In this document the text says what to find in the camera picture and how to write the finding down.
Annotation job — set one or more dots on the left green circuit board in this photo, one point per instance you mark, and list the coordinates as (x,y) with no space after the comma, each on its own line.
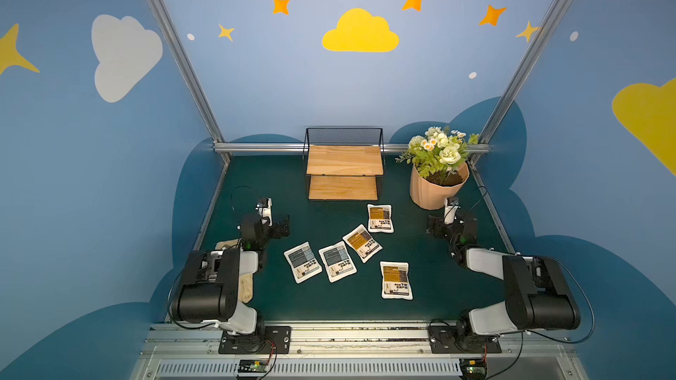
(252,368)

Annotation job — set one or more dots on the two-tier wooden wire shelf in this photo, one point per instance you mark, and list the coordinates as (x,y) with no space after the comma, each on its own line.
(343,163)

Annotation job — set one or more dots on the right green circuit board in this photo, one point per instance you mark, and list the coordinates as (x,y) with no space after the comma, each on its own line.
(473,369)

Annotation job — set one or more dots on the green circuit board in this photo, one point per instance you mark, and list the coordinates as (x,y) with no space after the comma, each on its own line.
(252,368)
(473,369)

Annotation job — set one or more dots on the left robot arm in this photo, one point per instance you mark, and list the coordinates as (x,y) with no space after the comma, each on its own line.
(206,293)

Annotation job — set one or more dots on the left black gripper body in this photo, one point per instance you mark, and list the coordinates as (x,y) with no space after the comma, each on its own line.
(277,227)

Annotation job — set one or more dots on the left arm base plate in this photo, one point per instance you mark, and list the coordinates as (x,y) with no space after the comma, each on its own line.
(258,343)

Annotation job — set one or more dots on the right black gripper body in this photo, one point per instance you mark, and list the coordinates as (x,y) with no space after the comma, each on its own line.
(438,225)

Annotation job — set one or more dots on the orange coffee bag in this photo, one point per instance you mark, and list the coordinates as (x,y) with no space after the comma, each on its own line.
(395,281)
(380,218)
(363,243)

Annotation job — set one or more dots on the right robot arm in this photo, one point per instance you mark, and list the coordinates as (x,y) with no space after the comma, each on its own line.
(537,294)

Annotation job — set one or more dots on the grey coffee bag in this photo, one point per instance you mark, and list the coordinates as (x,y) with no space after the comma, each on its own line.
(303,263)
(337,261)

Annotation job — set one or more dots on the beige work glove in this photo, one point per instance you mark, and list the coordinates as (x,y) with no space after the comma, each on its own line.
(246,285)

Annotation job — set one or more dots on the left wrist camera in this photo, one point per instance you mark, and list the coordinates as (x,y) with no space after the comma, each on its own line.
(264,209)

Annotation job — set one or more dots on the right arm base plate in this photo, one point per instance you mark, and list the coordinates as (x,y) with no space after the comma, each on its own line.
(452,340)

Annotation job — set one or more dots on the flower pot with white flowers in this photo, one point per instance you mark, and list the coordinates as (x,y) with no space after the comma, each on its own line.
(439,160)

